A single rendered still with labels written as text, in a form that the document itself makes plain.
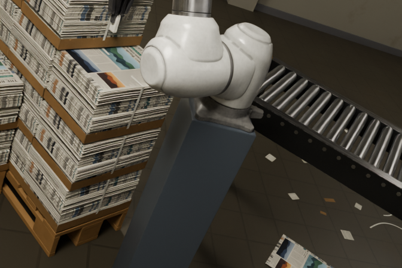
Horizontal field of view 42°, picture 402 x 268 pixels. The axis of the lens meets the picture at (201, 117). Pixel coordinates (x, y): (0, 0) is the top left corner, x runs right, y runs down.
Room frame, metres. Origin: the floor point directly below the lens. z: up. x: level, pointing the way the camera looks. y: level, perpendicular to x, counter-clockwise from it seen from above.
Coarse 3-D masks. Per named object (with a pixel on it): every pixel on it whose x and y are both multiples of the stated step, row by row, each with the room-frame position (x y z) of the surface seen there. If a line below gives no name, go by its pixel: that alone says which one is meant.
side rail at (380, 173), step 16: (256, 96) 1.99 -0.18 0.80; (272, 112) 1.93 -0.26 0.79; (256, 128) 1.93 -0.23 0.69; (272, 128) 1.92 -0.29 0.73; (288, 128) 1.90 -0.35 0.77; (304, 128) 1.90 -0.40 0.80; (288, 144) 1.89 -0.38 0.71; (304, 144) 1.88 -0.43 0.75; (320, 144) 1.86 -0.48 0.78; (336, 144) 1.89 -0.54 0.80; (304, 160) 1.87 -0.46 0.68; (320, 160) 1.85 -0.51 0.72; (336, 160) 1.84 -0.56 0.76; (352, 160) 1.82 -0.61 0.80; (336, 176) 1.83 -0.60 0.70; (352, 176) 1.81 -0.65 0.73; (368, 176) 1.80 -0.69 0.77; (384, 176) 1.80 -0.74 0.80; (368, 192) 1.79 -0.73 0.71; (384, 192) 1.78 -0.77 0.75; (400, 192) 1.76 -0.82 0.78; (384, 208) 1.77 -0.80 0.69; (400, 208) 1.75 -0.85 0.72
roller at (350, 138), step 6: (360, 114) 2.28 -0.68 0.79; (366, 114) 2.30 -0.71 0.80; (354, 120) 2.23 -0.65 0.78; (360, 120) 2.21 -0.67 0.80; (366, 120) 2.26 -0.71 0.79; (354, 126) 2.12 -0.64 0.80; (360, 126) 2.15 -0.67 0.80; (348, 132) 2.06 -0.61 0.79; (354, 132) 2.06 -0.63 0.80; (360, 132) 2.13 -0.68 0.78; (348, 138) 1.98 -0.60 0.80; (354, 138) 2.01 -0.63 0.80; (342, 144) 1.92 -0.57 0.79; (348, 144) 1.93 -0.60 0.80; (348, 150) 1.89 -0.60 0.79
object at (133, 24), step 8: (136, 0) 1.85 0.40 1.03; (144, 0) 1.88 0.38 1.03; (152, 0) 1.91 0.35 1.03; (136, 8) 1.86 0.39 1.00; (144, 8) 1.89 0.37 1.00; (128, 16) 1.83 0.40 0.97; (136, 16) 1.87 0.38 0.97; (144, 16) 1.90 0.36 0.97; (120, 24) 1.81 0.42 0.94; (128, 24) 1.84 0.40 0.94; (136, 24) 1.87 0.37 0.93; (144, 24) 1.90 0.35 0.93; (120, 32) 1.82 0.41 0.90; (128, 32) 1.85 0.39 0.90; (136, 32) 1.88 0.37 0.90
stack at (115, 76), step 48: (0, 0) 1.86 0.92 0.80; (48, 48) 1.66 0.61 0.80; (96, 48) 1.75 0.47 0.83; (96, 96) 1.49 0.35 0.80; (144, 96) 1.65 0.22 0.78; (48, 144) 1.58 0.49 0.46; (96, 144) 1.52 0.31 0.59; (144, 144) 1.74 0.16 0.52; (48, 192) 1.53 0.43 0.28; (96, 192) 1.60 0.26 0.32; (48, 240) 1.49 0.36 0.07
